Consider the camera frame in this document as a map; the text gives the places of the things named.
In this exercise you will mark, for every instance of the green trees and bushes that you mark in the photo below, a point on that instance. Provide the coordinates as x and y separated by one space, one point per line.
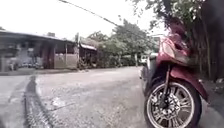
123 46

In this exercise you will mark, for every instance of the small building with awning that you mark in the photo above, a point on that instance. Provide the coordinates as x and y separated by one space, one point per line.
87 50

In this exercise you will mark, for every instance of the white vehicle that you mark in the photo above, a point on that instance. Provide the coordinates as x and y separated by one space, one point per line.
144 59

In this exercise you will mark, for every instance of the grey concrete road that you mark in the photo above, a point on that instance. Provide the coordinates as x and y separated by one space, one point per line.
96 96

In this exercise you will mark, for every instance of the red motor scooter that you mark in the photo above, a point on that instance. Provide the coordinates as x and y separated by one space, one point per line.
176 83

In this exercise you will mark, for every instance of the low building with porch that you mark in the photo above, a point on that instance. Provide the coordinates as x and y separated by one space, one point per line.
33 50

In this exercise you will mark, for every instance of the large dark tree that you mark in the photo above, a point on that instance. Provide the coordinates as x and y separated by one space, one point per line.
203 36

